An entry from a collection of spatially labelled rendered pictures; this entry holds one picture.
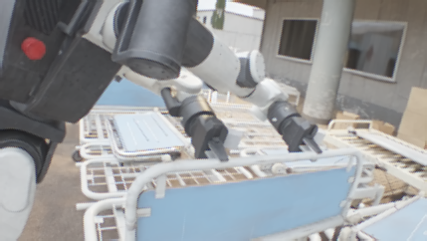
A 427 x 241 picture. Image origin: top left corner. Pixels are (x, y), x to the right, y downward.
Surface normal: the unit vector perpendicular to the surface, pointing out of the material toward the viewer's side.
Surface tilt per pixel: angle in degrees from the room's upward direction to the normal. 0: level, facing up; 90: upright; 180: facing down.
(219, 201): 90
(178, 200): 90
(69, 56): 112
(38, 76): 102
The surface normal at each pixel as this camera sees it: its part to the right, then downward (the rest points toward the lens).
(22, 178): 0.50, 0.30
